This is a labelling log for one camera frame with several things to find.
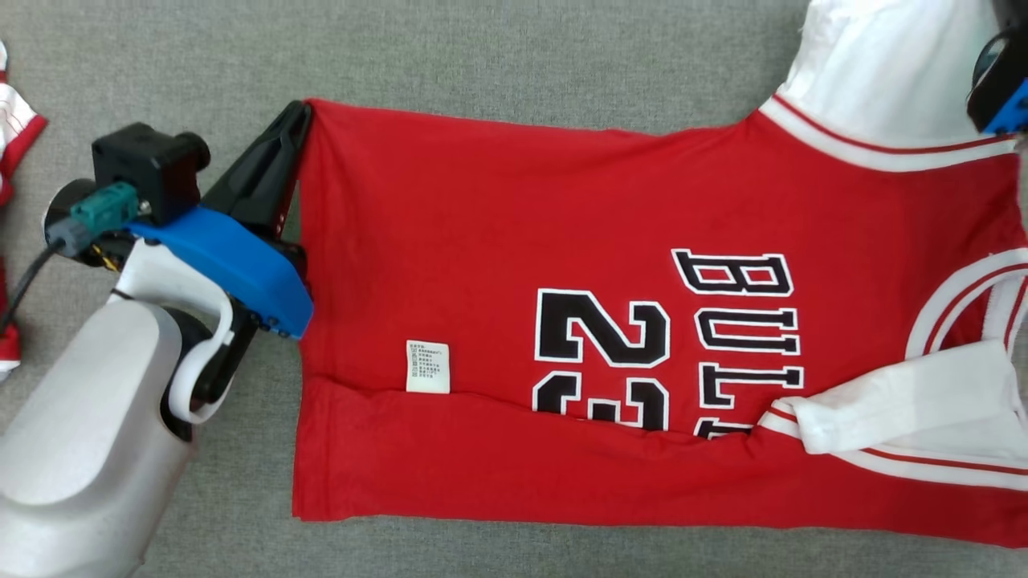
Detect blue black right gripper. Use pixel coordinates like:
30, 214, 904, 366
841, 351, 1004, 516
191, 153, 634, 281
983, 77, 1028, 136

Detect red Bulls basketball jersey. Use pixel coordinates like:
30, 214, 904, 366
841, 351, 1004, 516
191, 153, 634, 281
290, 0, 1028, 550

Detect grey fabric sofa surface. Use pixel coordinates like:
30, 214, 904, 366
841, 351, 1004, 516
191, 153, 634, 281
0, 0, 1028, 578

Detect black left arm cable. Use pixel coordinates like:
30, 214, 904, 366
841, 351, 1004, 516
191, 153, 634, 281
0, 218, 91, 332

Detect red shorts with white stripe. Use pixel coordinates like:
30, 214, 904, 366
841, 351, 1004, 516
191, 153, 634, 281
0, 39, 49, 383

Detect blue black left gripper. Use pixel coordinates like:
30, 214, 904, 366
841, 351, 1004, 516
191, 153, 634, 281
127, 100, 315, 340

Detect green left camera connector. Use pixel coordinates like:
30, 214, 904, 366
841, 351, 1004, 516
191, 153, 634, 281
69, 181, 144, 235

